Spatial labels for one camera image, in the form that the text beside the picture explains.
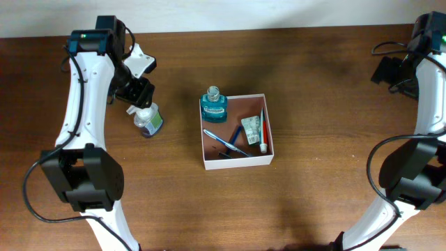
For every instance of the white cardboard box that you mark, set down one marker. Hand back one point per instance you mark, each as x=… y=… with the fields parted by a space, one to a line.
x=239 y=107

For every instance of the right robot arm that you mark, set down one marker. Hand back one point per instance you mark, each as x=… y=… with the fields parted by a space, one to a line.
x=407 y=172

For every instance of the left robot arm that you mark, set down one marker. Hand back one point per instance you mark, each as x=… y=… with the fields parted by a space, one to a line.
x=80 y=170

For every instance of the green Dettol soap bar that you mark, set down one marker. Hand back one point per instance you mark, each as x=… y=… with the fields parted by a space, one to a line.
x=251 y=127

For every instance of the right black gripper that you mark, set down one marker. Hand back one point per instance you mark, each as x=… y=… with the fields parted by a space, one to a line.
x=386 y=72

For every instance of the clear pump soap bottle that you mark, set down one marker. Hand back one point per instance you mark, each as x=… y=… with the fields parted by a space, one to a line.
x=148 y=120

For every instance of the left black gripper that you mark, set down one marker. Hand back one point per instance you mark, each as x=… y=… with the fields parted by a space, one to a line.
x=141 y=95

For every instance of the blue white toothbrush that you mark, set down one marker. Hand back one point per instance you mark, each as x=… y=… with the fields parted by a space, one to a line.
x=227 y=144

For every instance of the blue mouthwash bottle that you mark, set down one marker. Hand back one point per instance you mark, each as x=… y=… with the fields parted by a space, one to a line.
x=213 y=106

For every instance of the toothpaste tube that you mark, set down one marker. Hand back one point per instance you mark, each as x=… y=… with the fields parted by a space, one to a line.
x=263 y=133

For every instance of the blue disposable razor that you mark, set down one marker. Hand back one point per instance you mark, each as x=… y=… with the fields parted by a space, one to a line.
x=226 y=154

